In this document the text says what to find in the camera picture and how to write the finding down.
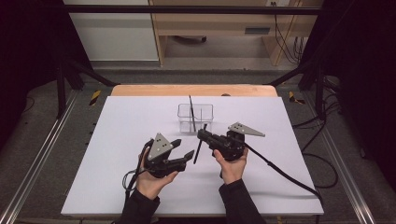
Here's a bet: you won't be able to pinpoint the white cabinet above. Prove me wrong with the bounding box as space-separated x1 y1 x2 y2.
63 0 160 63

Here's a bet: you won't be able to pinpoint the yellow clamp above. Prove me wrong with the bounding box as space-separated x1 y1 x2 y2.
89 90 103 107
288 91 306 105

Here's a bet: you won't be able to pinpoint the yellow clamp left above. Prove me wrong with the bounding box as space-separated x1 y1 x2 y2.
89 90 103 107

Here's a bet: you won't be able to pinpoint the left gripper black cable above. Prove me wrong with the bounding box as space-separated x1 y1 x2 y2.
121 139 154 201

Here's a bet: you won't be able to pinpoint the black floor cable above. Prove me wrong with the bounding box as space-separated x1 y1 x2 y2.
291 74 342 189

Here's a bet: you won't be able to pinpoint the black metal stand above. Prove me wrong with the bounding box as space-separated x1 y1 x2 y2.
55 59 121 119
267 58 329 121

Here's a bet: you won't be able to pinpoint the person's left hand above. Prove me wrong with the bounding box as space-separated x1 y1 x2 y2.
135 147 180 201

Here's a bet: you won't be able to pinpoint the clear plastic organizer box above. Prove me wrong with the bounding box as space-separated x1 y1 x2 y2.
177 103 215 134

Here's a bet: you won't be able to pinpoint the wooden desk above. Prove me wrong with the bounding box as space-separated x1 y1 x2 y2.
148 0 323 67

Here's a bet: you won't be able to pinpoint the wooden table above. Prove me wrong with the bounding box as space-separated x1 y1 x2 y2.
110 84 278 98

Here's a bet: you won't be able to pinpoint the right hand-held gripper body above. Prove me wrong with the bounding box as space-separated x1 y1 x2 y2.
210 121 266 162

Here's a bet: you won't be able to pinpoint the hanging black cables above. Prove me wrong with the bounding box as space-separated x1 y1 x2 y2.
270 1 308 65

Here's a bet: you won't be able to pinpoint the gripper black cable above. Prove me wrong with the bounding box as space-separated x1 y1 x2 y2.
121 139 154 201
243 142 325 208

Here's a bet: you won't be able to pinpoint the black horizontal bar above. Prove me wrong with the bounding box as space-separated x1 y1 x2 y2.
64 4 321 16

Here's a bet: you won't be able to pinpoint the black curtain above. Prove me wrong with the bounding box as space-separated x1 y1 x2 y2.
0 0 92 152
299 0 396 191

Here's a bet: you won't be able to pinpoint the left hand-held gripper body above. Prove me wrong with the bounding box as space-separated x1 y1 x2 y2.
142 133 189 179

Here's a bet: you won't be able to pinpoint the person's right hand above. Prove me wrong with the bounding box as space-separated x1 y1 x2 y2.
212 147 249 186

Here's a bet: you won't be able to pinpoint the metal floor rail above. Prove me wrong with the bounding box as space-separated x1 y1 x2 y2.
303 92 378 224
0 90 79 224

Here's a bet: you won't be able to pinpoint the white board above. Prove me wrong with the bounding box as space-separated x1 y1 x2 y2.
61 95 325 217

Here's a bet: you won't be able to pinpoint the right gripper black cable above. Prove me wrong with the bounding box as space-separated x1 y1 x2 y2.
243 142 325 208

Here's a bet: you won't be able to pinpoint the yellow clamp right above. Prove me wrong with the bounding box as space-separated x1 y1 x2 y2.
288 91 306 105

